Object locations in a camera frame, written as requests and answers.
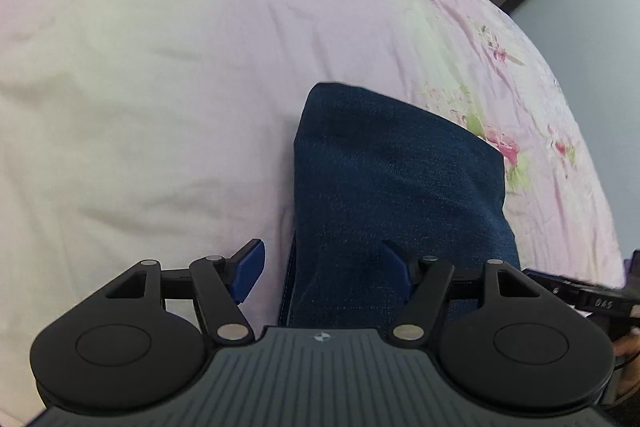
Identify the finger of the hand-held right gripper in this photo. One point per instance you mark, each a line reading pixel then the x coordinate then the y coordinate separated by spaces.
pixel 550 283

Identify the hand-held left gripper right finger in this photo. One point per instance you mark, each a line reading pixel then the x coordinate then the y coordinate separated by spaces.
pixel 398 266

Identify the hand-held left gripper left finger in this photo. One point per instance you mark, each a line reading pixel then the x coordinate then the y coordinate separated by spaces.
pixel 248 268

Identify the blue denim pants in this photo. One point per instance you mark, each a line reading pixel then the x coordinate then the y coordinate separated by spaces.
pixel 390 187

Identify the person's right hand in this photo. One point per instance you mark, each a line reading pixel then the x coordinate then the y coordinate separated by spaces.
pixel 627 346

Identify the pink floral bed sheet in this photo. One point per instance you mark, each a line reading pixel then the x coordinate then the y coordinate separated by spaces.
pixel 150 82

